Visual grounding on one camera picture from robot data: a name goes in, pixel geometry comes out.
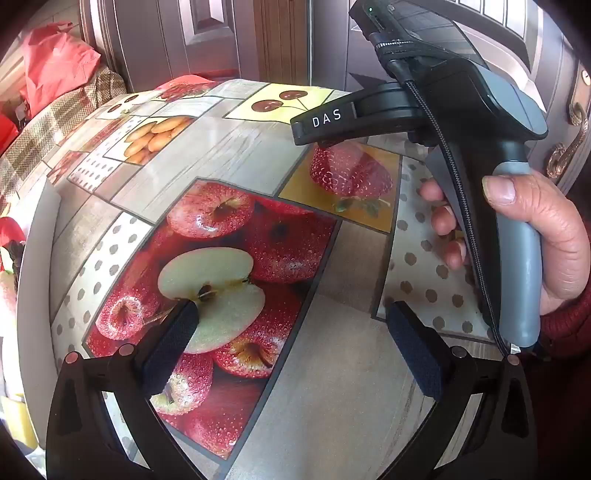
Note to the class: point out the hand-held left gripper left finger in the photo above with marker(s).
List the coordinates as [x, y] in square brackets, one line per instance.
[171, 344]

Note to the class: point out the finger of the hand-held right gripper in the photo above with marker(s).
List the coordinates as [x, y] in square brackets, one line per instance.
[323, 122]

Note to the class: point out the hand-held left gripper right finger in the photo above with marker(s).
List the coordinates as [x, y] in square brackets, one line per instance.
[411, 350]

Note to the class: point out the person's right forearm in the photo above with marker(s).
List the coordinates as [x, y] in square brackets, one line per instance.
[570, 327]

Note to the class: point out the person's right hand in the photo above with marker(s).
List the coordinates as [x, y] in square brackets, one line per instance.
[563, 249]

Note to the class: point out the plaid covered bench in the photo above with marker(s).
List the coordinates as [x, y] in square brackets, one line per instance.
[55, 120]

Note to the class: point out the plain red fabric bag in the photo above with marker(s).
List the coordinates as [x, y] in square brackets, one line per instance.
[60, 60]

